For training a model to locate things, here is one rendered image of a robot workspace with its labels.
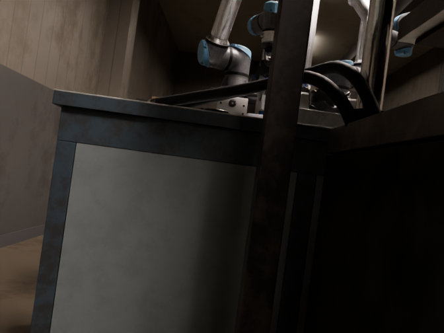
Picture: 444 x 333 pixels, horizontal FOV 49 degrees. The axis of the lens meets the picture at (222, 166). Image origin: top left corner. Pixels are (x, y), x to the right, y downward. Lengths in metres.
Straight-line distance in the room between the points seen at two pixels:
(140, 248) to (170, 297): 0.15
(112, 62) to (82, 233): 3.73
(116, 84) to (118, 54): 0.30
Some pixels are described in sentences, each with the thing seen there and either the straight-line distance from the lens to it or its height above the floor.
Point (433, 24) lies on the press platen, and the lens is 1.09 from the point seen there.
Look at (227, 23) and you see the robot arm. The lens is 2.30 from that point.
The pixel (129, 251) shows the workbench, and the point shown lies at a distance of 1.31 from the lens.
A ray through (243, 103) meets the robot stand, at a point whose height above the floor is 0.97.
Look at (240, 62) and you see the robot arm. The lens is 2.37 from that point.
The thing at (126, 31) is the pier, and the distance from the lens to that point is 5.00.
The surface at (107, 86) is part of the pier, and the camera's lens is 4.92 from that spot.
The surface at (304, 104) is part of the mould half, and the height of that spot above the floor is 0.89.
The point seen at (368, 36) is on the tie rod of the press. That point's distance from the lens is 1.21.
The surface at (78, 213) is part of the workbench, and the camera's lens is 1.32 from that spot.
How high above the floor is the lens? 0.64
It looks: 1 degrees up
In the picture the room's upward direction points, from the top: 8 degrees clockwise
